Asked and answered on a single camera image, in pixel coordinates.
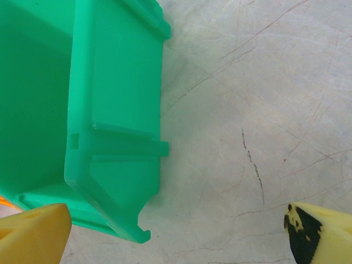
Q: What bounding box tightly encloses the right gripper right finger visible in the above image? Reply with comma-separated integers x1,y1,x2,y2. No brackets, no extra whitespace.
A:
283,202,352,264

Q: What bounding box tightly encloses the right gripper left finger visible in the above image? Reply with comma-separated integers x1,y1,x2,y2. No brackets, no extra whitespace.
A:
0,203,73,264

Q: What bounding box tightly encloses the orange plastic bin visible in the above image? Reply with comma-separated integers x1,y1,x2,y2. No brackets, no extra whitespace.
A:
0,195,21,213

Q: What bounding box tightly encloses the green plastic bin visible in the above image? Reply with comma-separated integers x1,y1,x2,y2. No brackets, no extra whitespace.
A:
0,0,172,244

